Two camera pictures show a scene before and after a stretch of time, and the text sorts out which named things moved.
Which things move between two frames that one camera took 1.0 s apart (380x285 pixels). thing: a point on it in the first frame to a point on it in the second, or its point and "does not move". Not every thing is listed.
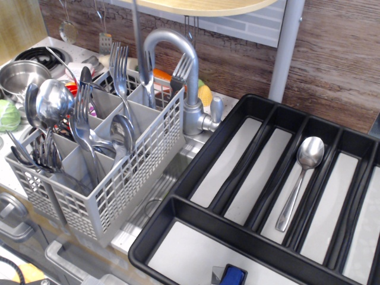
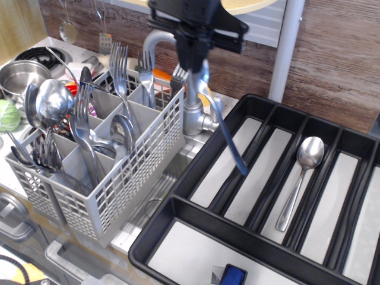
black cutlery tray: (227, 209) does not move
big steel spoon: (143, 68) to (202, 88)
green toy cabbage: (10, 116) does not move
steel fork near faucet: (180, 75) does not move
